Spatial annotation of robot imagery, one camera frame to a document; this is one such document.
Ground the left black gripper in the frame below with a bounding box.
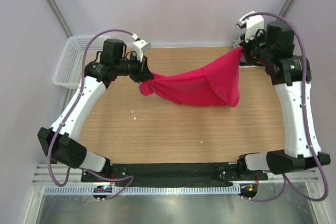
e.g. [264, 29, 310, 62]
[114, 52, 154, 83]

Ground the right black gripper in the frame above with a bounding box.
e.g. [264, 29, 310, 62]
[239, 28, 274, 66]

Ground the red t-shirt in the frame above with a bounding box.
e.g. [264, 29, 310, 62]
[139, 47, 243, 108]

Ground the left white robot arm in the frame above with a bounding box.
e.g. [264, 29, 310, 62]
[37, 38, 154, 182]

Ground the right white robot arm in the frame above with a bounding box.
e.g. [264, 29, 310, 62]
[236, 22, 331, 180]

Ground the dark blue folded t-shirt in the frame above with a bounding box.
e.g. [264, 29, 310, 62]
[239, 56, 264, 67]

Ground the grey folded t-shirt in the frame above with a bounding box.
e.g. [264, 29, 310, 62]
[233, 34, 245, 49]

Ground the white plastic basket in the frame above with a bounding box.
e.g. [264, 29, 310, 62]
[52, 35, 111, 90]

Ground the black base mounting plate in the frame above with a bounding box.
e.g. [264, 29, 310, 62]
[97, 162, 268, 182]

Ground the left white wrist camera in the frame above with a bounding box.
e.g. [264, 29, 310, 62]
[132, 34, 151, 62]

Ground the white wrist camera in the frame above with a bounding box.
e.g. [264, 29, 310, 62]
[132, 34, 151, 62]
[237, 11, 264, 42]

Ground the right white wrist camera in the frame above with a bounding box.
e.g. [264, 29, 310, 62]
[237, 11, 264, 42]

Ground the white slotted cable duct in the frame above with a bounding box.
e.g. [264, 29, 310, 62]
[44, 184, 240, 196]

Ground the left aluminium corner post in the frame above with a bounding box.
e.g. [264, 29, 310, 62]
[45, 0, 73, 38]

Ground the aluminium frame rail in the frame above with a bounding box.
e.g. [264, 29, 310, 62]
[31, 160, 320, 186]

